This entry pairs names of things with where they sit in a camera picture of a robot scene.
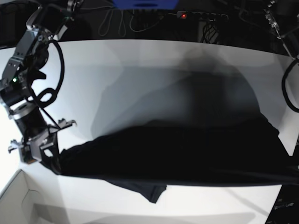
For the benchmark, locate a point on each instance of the black power strip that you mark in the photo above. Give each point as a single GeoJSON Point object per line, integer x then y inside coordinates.
{"type": "Point", "coordinates": [201, 16]}

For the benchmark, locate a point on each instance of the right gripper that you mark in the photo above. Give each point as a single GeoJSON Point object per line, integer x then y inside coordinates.
{"type": "Point", "coordinates": [49, 142]}

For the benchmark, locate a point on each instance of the white cardboard box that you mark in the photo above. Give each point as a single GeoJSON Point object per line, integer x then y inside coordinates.
{"type": "Point", "coordinates": [18, 203]}

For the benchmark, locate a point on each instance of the black t-shirt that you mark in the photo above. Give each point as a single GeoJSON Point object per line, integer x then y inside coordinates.
{"type": "Point", "coordinates": [225, 142]}

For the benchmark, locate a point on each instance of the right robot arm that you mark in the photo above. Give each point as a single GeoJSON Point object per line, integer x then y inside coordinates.
{"type": "Point", "coordinates": [44, 27]}

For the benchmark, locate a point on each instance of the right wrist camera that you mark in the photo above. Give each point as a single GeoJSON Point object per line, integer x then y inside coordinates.
{"type": "Point", "coordinates": [30, 152]}

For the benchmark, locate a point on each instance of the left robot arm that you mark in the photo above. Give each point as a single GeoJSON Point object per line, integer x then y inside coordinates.
{"type": "Point", "coordinates": [290, 44]}

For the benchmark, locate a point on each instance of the blue plastic bin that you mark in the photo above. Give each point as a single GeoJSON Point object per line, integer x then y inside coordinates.
{"type": "Point", "coordinates": [145, 4]}

